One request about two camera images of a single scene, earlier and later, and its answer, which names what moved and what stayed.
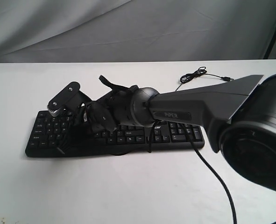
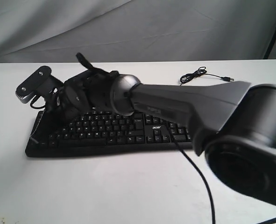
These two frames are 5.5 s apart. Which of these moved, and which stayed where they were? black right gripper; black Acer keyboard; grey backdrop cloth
Moved: black right gripper
Stayed: grey backdrop cloth; black Acer keyboard
